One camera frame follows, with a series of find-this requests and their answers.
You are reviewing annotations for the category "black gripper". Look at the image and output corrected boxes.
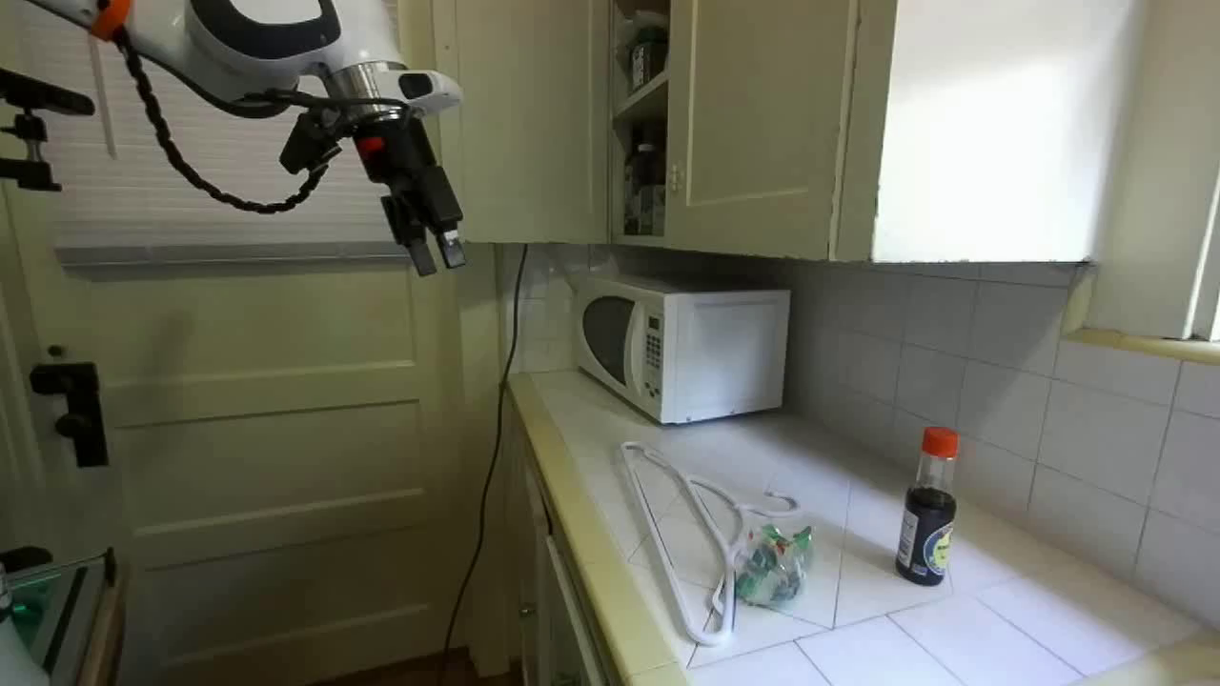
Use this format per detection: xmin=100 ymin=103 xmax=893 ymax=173
xmin=357 ymin=115 xmax=468 ymax=281

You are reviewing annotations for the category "cream cabinet door with knob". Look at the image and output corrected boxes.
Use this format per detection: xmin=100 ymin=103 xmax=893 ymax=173
xmin=662 ymin=0 xmax=870 ymax=265

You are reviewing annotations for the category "cream base cabinet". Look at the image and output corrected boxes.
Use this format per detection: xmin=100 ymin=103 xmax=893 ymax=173
xmin=512 ymin=431 xmax=623 ymax=686

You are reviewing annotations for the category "dark glass bottle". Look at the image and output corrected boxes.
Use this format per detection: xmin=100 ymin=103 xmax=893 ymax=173
xmin=620 ymin=119 xmax=670 ymax=241

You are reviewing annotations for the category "white panelled room door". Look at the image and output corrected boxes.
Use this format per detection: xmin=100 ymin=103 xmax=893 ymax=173
xmin=0 ymin=186 xmax=514 ymax=686

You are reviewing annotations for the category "white microwave oven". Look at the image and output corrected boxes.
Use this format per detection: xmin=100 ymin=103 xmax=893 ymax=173
xmin=570 ymin=276 xmax=794 ymax=429

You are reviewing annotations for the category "white slatted window blind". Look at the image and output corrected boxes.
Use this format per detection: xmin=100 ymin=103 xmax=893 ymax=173
xmin=50 ymin=0 xmax=420 ymax=276

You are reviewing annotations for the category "grey equipment stand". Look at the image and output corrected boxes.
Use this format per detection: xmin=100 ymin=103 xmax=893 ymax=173
xmin=0 ymin=547 xmax=126 ymax=686

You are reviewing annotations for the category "soy sauce bottle red cap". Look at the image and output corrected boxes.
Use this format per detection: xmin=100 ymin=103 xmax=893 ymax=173
xmin=893 ymin=422 xmax=964 ymax=590

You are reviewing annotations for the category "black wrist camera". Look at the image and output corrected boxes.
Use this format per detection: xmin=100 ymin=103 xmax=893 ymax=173
xmin=276 ymin=107 xmax=350 ymax=180

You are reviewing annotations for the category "black microwave power cord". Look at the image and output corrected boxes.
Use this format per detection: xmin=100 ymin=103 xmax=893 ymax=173
xmin=434 ymin=243 xmax=533 ymax=660

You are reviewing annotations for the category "orange cable strap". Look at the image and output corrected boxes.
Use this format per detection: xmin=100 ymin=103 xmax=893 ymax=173
xmin=88 ymin=0 xmax=135 ymax=41

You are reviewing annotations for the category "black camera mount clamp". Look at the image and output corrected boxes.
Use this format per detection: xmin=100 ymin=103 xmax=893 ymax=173
xmin=0 ymin=68 xmax=100 ymax=195

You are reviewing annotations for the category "cream wall cabinet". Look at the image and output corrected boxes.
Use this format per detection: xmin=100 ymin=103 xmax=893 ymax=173
xmin=607 ymin=0 xmax=1096 ymax=271

